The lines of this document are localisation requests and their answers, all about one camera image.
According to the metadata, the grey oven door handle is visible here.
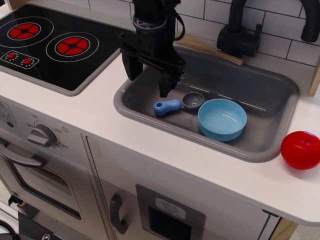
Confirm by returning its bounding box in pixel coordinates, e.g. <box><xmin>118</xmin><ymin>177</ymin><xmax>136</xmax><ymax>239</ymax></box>
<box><xmin>0</xmin><ymin>138</ymin><xmax>47</xmax><ymax>169</ymax></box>

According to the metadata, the toy oven door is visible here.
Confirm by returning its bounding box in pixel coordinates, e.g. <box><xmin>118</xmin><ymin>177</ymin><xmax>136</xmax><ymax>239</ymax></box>
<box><xmin>0</xmin><ymin>139</ymin><xmax>109</xmax><ymax>240</ymax></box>

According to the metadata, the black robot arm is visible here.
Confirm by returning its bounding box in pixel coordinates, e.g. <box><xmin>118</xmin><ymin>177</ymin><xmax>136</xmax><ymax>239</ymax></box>
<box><xmin>118</xmin><ymin>0</ymin><xmax>186</xmax><ymax>98</ymax></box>

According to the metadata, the black cable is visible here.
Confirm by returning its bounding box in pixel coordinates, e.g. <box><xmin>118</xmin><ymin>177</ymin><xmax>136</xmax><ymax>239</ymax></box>
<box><xmin>0</xmin><ymin>219</ymin><xmax>18</xmax><ymax>240</ymax></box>

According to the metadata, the grey cabinet door handle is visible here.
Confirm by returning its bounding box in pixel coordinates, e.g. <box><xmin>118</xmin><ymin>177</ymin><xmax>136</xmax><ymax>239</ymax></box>
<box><xmin>109</xmin><ymin>193</ymin><xmax>128</xmax><ymax>235</ymax></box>

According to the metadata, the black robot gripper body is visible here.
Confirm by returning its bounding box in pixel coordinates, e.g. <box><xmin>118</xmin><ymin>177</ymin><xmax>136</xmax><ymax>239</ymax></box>
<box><xmin>118</xmin><ymin>23</ymin><xmax>186</xmax><ymax>75</ymax></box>

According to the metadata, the light blue plastic bowl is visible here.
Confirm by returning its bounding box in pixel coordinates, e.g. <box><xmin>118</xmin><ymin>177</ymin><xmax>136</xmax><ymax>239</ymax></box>
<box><xmin>198</xmin><ymin>98</ymin><xmax>247</xmax><ymax>142</ymax></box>

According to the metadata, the wooden spatula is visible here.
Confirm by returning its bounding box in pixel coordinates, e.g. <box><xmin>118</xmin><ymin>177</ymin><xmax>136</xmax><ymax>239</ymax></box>
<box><xmin>176</xmin><ymin>33</ymin><xmax>244</xmax><ymax>66</ymax></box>

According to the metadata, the grey oven knob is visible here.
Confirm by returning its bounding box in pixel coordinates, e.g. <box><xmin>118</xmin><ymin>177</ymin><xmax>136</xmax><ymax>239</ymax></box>
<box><xmin>27</xmin><ymin>124</ymin><xmax>57</xmax><ymax>148</ymax></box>

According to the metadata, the grey toy sink basin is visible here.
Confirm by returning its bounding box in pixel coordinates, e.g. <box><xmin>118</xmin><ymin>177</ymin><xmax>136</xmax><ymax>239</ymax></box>
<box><xmin>113</xmin><ymin>47</ymin><xmax>300</xmax><ymax>163</ymax></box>

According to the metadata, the grey dispenser panel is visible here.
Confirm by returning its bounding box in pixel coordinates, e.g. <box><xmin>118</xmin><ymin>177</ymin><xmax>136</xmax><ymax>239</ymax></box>
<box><xmin>135</xmin><ymin>184</ymin><xmax>206</xmax><ymax>240</ymax></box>

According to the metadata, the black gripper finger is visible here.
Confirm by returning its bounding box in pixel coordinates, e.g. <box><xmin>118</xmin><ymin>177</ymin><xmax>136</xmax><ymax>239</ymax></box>
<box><xmin>159</xmin><ymin>71</ymin><xmax>185</xmax><ymax>98</ymax></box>
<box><xmin>122</xmin><ymin>53</ymin><xmax>143</xmax><ymax>81</ymax></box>

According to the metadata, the black toy stove top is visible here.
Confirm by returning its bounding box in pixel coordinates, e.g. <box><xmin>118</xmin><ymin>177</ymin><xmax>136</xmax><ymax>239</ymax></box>
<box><xmin>0</xmin><ymin>4</ymin><xmax>123</xmax><ymax>97</ymax></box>

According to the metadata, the blue handled grey toy spoon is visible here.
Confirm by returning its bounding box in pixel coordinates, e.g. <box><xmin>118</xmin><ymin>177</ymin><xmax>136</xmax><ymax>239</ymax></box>
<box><xmin>153</xmin><ymin>92</ymin><xmax>205</xmax><ymax>116</ymax></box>

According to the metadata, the red toy apple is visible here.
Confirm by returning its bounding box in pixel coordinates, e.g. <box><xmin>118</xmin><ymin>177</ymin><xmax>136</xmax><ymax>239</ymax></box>
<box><xmin>280</xmin><ymin>131</ymin><xmax>320</xmax><ymax>170</ymax></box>

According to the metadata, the black toy faucet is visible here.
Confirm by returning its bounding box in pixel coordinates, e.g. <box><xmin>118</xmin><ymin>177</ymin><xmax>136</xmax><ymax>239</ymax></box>
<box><xmin>217</xmin><ymin>0</ymin><xmax>320</xmax><ymax>58</ymax></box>

